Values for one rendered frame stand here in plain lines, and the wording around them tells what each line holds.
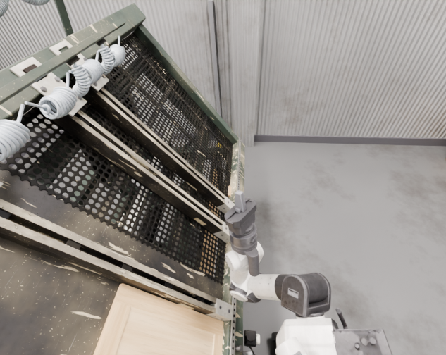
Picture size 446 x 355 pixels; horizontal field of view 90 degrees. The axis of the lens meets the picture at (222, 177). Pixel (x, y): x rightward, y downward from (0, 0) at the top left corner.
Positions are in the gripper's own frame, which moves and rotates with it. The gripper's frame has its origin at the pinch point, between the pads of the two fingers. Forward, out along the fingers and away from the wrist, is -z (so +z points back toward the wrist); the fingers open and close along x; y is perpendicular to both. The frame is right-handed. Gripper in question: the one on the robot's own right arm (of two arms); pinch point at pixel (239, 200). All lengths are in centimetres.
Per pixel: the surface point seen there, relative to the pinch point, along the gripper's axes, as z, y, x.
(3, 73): -40, 60, 26
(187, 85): -18, 102, -79
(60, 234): 1, 35, 37
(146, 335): 42, 19, 34
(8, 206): -11, 40, 43
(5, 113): -30, 52, 32
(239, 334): 81, 6, 2
